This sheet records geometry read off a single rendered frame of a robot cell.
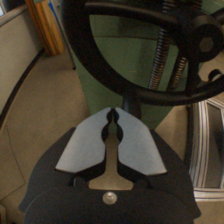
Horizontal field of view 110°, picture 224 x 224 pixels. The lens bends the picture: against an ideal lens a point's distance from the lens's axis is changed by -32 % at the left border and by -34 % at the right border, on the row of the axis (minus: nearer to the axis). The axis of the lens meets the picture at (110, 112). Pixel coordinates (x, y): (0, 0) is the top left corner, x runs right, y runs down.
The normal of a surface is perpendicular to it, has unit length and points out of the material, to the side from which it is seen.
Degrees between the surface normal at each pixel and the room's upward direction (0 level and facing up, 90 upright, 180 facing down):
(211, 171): 0
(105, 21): 90
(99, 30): 90
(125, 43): 90
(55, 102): 0
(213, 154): 0
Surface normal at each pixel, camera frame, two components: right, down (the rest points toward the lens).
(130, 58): -0.04, 0.88
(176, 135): -0.01, -0.48
